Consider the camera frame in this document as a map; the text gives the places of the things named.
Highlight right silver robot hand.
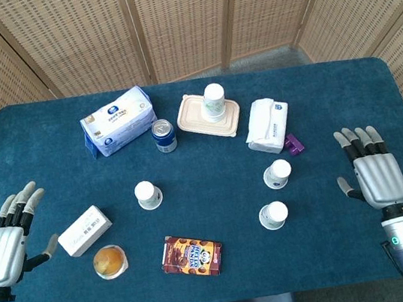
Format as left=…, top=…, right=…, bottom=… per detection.
left=329, top=120, right=403, bottom=228

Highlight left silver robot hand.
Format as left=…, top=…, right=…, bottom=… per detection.
left=0, top=177, right=67, bottom=294

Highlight orange pudding cup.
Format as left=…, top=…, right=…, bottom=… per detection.
left=90, top=241, right=131, bottom=282

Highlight blue tablecloth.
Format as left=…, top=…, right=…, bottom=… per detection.
left=0, top=47, right=403, bottom=302

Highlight white paper cup green print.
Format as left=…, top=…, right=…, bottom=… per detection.
left=199, top=82, right=228, bottom=123

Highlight white cardboard box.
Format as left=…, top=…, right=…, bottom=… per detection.
left=53, top=202, right=117, bottom=260

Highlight purple plastic block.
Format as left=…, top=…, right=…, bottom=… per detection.
left=283, top=131, right=307, bottom=158

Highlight white soft tissue pack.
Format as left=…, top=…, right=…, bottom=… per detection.
left=239, top=94, right=296, bottom=159

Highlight blue white tissue pack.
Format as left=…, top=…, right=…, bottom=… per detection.
left=75, top=83, right=163, bottom=162

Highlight brown Hello Panda box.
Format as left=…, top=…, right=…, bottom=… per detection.
left=157, top=228, right=227, bottom=285

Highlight beige lidded food container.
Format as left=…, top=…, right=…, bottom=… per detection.
left=173, top=86, right=245, bottom=146

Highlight blue drink can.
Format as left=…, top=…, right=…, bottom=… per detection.
left=149, top=117, right=180, bottom=156

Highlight woven wooden folding screen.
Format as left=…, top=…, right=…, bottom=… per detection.
left=0, top=0, right=403, bottom=281

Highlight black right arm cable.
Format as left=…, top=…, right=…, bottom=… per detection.
left=380, top=239, right=401, bottom=276

